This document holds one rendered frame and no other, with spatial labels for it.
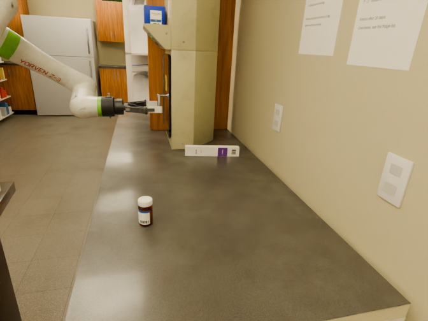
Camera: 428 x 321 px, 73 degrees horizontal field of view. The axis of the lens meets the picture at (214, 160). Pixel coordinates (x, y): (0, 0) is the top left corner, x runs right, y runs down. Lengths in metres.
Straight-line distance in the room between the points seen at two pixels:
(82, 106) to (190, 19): 0.61
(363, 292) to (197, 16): 1.19
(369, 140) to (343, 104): 0.15
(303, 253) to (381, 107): 0.42
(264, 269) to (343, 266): 0.20
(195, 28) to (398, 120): 0.94
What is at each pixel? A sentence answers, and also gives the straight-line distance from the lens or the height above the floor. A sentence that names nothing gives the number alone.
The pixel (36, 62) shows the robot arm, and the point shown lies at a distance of 1.47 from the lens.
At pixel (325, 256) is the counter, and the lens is 0.84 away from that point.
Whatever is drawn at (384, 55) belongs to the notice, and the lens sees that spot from 0.85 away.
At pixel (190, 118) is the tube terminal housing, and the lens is 1.45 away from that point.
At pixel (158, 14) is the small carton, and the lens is 1.49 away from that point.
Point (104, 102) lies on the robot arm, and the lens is 1.44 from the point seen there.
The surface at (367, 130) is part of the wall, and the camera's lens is 0.87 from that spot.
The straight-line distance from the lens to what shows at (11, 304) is 1.45.
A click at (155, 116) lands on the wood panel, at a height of 1.03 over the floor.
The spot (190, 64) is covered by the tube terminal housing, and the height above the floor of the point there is 1.35.
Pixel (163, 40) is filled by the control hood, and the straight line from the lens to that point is 1.39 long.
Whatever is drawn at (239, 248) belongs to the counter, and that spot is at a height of 0.94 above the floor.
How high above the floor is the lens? 1.43
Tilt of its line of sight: 21 degrees down
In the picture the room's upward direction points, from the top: 3 degrees clockwise
